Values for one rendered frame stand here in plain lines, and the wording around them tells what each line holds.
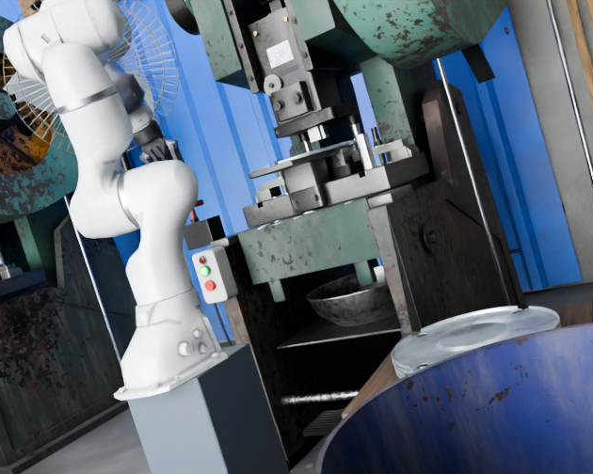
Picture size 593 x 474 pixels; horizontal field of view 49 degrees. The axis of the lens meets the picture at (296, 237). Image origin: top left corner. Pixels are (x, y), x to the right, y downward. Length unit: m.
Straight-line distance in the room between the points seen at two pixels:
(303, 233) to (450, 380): 0.93
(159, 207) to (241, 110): 2.17
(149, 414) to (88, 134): 0.52
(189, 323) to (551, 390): 0.67
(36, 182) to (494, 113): 1.84
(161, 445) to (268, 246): 0.63
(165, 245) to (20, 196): 1.56
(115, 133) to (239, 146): 2.17
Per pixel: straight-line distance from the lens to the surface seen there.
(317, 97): 1.76
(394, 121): 1.94
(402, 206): 1.55
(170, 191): 1.20
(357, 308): 1.74
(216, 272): 1.68
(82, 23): 1.28
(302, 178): 1.69
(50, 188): 2.82
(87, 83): 1.21
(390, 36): 1.54
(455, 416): 0.79
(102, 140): 1.21
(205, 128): 3.48
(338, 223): 1.59
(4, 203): 2.69
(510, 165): 2.82
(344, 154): 1.78
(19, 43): 1.31
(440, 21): 1.52
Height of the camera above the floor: 0.72
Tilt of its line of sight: 4 degrees down
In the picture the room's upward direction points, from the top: 17 degrees counter-clockwise
